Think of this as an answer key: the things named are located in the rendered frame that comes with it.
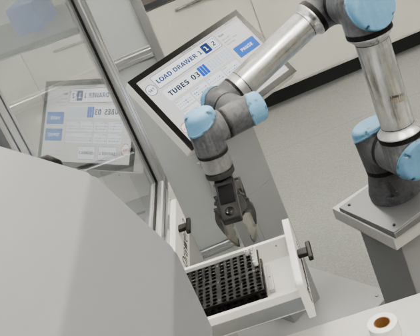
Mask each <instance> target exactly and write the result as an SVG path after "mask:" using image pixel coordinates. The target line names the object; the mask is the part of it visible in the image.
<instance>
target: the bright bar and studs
mask: <svg viewBox="0 0 420 336"><path fill-rule="evenodd" d="M265 268H266V273H267V280H268V286H269V291H270V293H275V292H276V290H275V284H274V279H273V272H272V268H271V265H266V266H265Z"/></svg>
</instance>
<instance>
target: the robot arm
mask: <svg viewBox="0 0 420 336"><path fill-rule="evenodd" d="M395 10H396V4H395V0H303V1H302V2H300V4H298V6H297V12H296V13H295V14H294V15H293V16H292V17H291V18H290V19H289V20H288V21H286V22H285V23H284V24H283V25H282V26H281V27H280V28H279V29H278V30H277V31H276V32H274V34H272V36H270V38H268V40H266V41H265V42H264V43H263V44H262V45H261V46H260V47H259V48H258V49H257V50H255V51H254V52H253V53H252V54H251V55H250V56H249V57H248V58H247V59H246V60H244V62H242V64H240V66H238V68H236V69H235V70H234V71H233V72H232V73H231V74H230V75H229V76H228V77H227V78H226V79H225V80H224V81H222V82H221V83H220V84H219V85H216V86H210V87H208V88H206V90H204V92H203V93H202V95H201V106H200V107H196V108H194V109H192V110H190V111H189V112H188V113H187V114H186V116H185V118H184V123H185V127H186V130H187V134H188V137H189V138H190V140H191V143H192V145H193V148H194V150H195V153H196V155H197V158H198V160H199V161H198V162H197V165H201V168H202V170H203V172H204V174H205V176H206V178H207V180H208V181H214V183H215V184H214V185H213V197H214V199H215V202H214V206H217V208H214V212H215V221H216V224H217V225H218V227H219V228H220V230H222V232H223V233H224V234H225V235H226V236H227V238H228V239H229V240H230V241H231V242H232V243H233V244H235V245H236V246H238V247H240V244H239V238H237V237H236V231H235V230H234V228H233V227H234V223H236V222H240V221H242V222H243V223H244V224H246V226H247V230H248V232H250V238H251V240H252V241H253V242H256V238H257V218H256V211H255V207H254V205H253V203H252V202H250V200H249V198H247V196H246V192H245V189H244V187H243V184H242V182H241V178H240V177H236V178H233V177H232V173H233V172H234V170H235V168H234V165H233V159H232V157H231V154H230V152H229V148H228V146H227V144H226V140H228V139H230V138H232V137H234V136H236V135H238V134H240V133H242V132H244V131H246V130H248V129H250V128H252V127H254V126H257V124H259V123H260V122H262V121H264V120H266V118H267V117H268V108H267V105H266V103H265V101H264V99H263V98H262V96H260V94H258V92H256V91H257V90H258V89H259V88H260V87H261V86H262V85H263V84H264V83H265V82H266V81H268V80H269V79H270V78H271V77H272V76H273V75H274V74H275V73H276V72H277V71H278V70H280V68H282V66H284V64H286V62H288V60H290V59H291V58H292V57H293V56H294V55H295V54H296V53H297V52H298V51H299V50H300V49H302V48H303V47H304V46H305V45H306V44H307V43H308V42H309V41H310V40H311V39H312V38H314V36H316V34H324V32H326V30H328V29H329V28H330V27H332V26H334V25H338V24H340V25H342V28H343V32H344V34H345V38H346V40H347V42H348V43H351V44H353V45H354V46H355V48H356V51H357V54H358V57H359V61H360V64H361V67H362V70H363V73H364V76H365V80H366V82H367V86H368V89H369V92H370V95H371V98H372V101H373V105H374V108H375V111H376V115H374V116H371V117H368V118H366V119H364V120H363V121H361V122H360V123H358V124H357V125H356V126H355V127H354V128H353V130H352V132H351V136H352V138H353V143H354V144H355V146H356V148H357V151H358V153H359V156H360V158H361V160H362V163H363V166H364V168H365V170H366V172H367V176H368V193H369V196H370V199H371V201H372V202H373V203H374V204H376V205H378V206H382V207H389V206H394V205H398V204H401V203H404V202H406V201H408V200H410V199H412V198H413V197H414V196H416V194H418V192H420V120H418V119H415V118H414V117H413V113H412V110H411V106H410V104H409V100H408V97H407V93H406V90H405V86H404V84H403V80H402V76H401V73H400V70H399V66H398V63H397V59H396V56H395V52H394V50H393V46H392V43H391V39H390V36H389V33H390V32H391V30H392V28H393V23H392V20H393V18H394V16H393V14H394V13H395ZM237 179H238V181H236V180H237ZM242 211H243V213H242Z"/></svg>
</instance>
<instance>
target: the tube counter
mask: <svg viewBox="0 0 420 336"><path fill-rule="evenodd" d="M232 57H233V56H232V54H230V52H228V50H226V48H224V49H222V50H221V51H220V52H218V53H216V54H215V55H214V56H212V57H211V58H209V59H208V60H206V61H205V62H204V63H202V64H200V65H199V66H198V67H196V68H195V69H194V70H192V71H191V72H189V73H188V74H187V75H188V76H189V77H190V78H191V79H192V80H193V81H194V82H195V83H197V82H198V81H200V80H202V79H203V78H204V77H206V76H207V75H208V74H210V73H211V72H213V71H214V70H216V69H217V68H218V67H220V66H221V65H222V64H224V63H225V62H227V61H228V60H230V59H231V58H232Z"/></svg>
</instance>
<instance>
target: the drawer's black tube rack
mask: <svg viewBox="0 0 420 336"><path fill-rule="evenodd" d="M249 253H250V255H248V256H246V255H245V254H242V255H239V256H236V257H233V258H230V259H227V260H224V261H222V262H219V263H216V264H213V265H210V266H207V267H204V268H201V269H198V270H195V271H192V272H189V273H187V275H188V278H189V280H190V282H191V284H192V286H193V288H194V290H195V293H196V295H197V297H198V299H199V301H200V303H201V306H202V308H203V310H204V312H205V314H206V316H207V317H210V316H212V315H216V314H218V313H222V312H224V311H228V310H230V309H234V308H236V307H240V306H242V305H246V304H249V303H252V302H255V301H258V300H261V299H264V298H267V297H268V293H267V285H266V280H265V273H264V268H263V261H262V259H261V258H260V264H261V272H262V278H263V286H264V290H265V291H264V292H261V293H257V292H256V287H255V278H254V271H256V270H253V264H252V258H251V255H252V254H251V252H249ZM241 257H242V258H241ZM248 258H249V259H248ZM235 259H236V260H235ZM248 261H249V262H248ZM221 264H222V265H221ZM212 267H213V268H212ZM221 267H222V268H221ZM228 268H229V269H228ZM206 269H207V270H206ZM213 270H214V271H213ZM222 270H223V271H222ZM200 271H201V272H200ZM200 274H201V275H200ZM206 275H207V276H206ZM200 277H201V278H200ZM193 280H194V281H193Z"/></svg>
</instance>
